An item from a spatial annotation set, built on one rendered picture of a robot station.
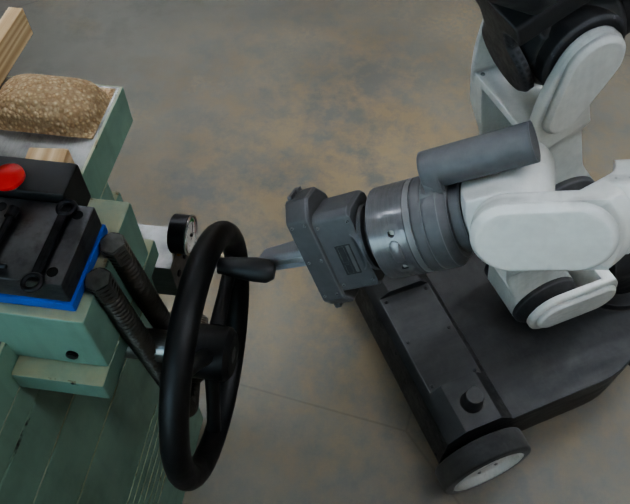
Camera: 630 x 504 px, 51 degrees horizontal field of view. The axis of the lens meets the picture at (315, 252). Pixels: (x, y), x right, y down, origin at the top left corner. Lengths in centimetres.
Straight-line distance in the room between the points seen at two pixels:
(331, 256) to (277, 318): 107
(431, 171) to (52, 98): 48
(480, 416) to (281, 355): 52
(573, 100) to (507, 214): 38
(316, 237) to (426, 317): 89
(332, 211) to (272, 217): 127
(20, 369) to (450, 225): 44
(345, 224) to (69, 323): 26
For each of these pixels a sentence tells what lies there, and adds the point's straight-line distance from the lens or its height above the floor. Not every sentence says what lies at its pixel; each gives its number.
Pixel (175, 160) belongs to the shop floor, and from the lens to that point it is 206.
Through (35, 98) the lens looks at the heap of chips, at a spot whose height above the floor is 93.
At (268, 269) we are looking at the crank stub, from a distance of 65.
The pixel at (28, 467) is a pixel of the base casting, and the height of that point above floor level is 76.
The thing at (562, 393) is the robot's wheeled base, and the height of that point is 17.
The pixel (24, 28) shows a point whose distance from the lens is 101.
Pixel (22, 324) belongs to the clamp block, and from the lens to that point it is 65.
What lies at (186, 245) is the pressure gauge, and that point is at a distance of 100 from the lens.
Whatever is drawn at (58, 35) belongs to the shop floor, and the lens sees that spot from 263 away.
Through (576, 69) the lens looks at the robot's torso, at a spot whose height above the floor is 97.
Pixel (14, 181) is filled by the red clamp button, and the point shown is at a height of 102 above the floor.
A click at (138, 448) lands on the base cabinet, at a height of 41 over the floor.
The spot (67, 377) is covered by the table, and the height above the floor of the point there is 87.
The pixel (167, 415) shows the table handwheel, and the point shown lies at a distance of 62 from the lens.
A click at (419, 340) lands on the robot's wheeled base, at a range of 146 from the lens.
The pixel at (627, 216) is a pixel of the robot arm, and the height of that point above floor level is 108.
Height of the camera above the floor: 146
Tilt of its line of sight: 55 degrees down
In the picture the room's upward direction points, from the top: straight up
